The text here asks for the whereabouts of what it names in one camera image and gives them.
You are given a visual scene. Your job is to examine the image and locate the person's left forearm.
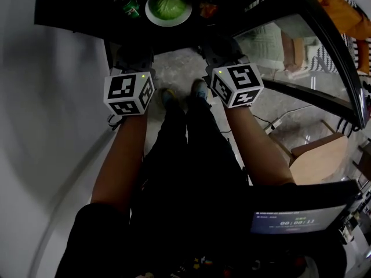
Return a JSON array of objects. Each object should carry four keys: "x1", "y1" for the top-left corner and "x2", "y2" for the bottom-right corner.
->
[{"x1": 90, "y1": 114, "x2": 149, "y2": 214}]

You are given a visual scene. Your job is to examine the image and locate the black white striped fabric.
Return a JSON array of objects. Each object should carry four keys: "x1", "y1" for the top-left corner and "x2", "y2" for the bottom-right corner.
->
[{"x1": 307, "y1": 0, "x2": 362, "y2": 74}]

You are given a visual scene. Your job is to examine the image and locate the person's shoe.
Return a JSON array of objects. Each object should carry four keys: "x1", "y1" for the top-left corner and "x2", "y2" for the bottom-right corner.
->
[
  {"x1": 160, "y1": 87, "x2": 177, "y2": 108},
  {"x1": 191, "y1": 79, "x2": 209, "y2": 101}
]

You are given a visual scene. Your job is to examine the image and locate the person's right forearm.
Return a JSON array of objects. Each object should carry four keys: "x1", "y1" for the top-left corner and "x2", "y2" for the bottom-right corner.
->
[{"x1": 224, "y1": 104, "x2": 297, "y2": 187}]

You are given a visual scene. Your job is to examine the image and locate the white round plate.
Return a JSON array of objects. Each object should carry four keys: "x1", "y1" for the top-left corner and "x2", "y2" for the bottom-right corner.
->
[{"x1": 144, "y1": 0, "x2": 193, "y2": 28}]

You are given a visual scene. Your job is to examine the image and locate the white power adapter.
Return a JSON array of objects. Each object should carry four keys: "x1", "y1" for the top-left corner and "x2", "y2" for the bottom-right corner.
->
[{"x1": 264, "y1": 118, "x2": 283, "y2": 132}]

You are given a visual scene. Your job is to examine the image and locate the person's right shoe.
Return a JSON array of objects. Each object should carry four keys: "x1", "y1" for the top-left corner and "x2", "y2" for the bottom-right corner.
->
[{"x1": 191, "y1": 79, "x2": 209, "y2": 101}]

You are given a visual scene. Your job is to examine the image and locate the person's black trousers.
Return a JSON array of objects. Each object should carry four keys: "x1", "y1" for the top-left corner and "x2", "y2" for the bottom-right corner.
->
[{"x1": 130, "y1": 94, "x2": 250, "y2": 243}]

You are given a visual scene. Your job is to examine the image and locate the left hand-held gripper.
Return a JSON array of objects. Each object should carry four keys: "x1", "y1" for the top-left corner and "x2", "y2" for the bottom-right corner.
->
[{"x1": 103, "y1": 44, "x2": 157, "y2": 117}]

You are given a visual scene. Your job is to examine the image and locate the black looped cable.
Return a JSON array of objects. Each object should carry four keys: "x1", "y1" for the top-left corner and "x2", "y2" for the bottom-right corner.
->
[{"x1": 107, "y1": 112, "x2": 126, "y2": 130}]

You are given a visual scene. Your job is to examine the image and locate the black monitor screen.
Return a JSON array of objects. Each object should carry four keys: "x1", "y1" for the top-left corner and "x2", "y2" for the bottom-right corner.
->
[{"x1": 248, "y1": 180, "x2": 365, "y2": 237}]

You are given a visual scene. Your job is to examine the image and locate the light wooden chair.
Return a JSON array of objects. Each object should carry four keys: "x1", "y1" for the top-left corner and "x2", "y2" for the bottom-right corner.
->
[{"x1": 268, "y1": 119, "x2": 349, "y2": 185}]

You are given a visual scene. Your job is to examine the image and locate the orange snack packet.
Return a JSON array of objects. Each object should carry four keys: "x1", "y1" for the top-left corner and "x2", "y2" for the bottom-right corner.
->
[{"x1": 199, "y1": 1, "x2": 219, "y2": 19}]

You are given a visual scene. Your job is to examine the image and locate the black floor cable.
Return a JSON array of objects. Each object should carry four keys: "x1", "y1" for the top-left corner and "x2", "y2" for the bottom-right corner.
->
[{"x1": 250, "y1": 104, "x2": 315, "y2": 127}]

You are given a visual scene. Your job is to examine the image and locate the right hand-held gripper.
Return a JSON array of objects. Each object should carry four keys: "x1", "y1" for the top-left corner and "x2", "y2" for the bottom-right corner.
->
[{"x1": 201, "y1": 39, "x2": 264, "y2": 109}]

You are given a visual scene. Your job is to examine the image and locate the person's left shoe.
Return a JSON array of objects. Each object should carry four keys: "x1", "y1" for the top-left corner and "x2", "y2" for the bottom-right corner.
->
[{"x1": 160, "y1": 87, "x2": 177, "y2": 108}]

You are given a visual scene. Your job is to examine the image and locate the person's black shirt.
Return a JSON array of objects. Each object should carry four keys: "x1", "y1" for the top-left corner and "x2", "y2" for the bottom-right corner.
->
[{"x1": 54, "y1": 180, "x2": 348, "y2": 278}]

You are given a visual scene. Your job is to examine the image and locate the green drink can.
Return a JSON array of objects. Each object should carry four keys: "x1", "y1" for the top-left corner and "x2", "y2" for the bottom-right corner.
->
[{"x1": 121, "y1": 0, "x2": 141, "y2": 19}]

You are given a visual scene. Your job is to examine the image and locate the green cabbage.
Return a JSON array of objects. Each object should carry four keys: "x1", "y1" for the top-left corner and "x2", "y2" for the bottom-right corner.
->
[{"x1": 152, "y1": 0, "x2": 188, "y2": 20}]

